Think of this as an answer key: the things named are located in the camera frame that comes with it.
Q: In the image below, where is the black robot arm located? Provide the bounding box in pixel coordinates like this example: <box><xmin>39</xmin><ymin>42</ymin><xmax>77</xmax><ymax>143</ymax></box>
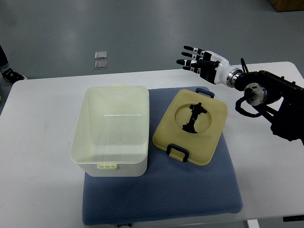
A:
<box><xmin>227</xmin><ymin>58</ymin><xmax>304</xmax><ymax>141</ymax></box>

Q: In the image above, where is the lower metal floor plate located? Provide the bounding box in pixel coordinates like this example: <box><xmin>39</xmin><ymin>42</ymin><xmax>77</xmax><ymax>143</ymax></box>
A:
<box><xmin>95</xmin><ymin>60</ymin><xmax>108</xmax><ymax>70</ymax></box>

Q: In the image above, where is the brown cardboard box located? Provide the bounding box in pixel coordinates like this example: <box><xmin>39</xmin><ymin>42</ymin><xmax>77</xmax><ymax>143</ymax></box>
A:
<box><xmin>269</xmin><ymin>0</ymin><xmax>304</xmax><ymax>12</ymax></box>

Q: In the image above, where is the blue padded mat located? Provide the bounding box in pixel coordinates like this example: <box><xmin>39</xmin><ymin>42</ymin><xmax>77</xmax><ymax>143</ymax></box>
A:
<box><xmin>82</xmin><ymin>86</ymin><xmax>245</xmax><ymax>226</ymax></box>

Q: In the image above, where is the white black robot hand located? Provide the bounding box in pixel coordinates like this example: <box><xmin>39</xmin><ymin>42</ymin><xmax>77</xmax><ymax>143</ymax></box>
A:
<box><xmin>176</xmin><ymin>46</ymin><xmax>241</xmax><ymax>86</ymax></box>

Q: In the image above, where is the yellow box lid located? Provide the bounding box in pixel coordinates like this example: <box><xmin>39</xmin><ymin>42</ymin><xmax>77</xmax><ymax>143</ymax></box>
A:
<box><xmin>152</xmin><ymin>88</ymin><xmax>228</xmax><ymax>166</ymax></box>

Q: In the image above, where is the upper metal floor plate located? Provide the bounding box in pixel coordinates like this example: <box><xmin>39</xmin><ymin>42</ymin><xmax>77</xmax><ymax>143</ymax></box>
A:
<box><xmin>95</xmin><ymin>51</ymin><xmax>107</xmax><ymax>59</ymax></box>

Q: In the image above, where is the white storage box base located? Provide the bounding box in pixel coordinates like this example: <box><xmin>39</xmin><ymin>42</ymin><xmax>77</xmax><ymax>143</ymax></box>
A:
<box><xmin>70</xmin><ymin>85</ymin><xmax>150</xmax><ymax>177</ymax></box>

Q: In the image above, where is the black table control panel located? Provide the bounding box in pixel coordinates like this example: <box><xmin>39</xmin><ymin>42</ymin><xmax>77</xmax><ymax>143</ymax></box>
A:
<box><xmin>283</xmin><ymin>215</ymin><xmax>304</xmax><ymax>222</ymax></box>

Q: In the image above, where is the black white sneaker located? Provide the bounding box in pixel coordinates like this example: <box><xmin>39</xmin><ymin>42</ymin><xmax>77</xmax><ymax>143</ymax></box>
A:
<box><xmin>0</xmin><ymin>68</ymin><xmax>28</xmax><ymax>83</ymax></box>

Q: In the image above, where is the dark trouser leg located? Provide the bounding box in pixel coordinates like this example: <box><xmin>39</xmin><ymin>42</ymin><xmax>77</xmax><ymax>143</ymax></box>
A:
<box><xmin>0</xmin><ymin>46</ymin><xmax>9</xmax><ymax>69</ymax></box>

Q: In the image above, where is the metal floor plate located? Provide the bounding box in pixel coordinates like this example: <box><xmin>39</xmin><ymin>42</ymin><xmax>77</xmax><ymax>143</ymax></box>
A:
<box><xmin>95</xmin><ymin>51</ymin><xmax>107</xmax><ymax>59</ymax></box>
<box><xmin>95</xmin><ymin>60</ymin><xmax>108</xmax><ymax>70</ymax></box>

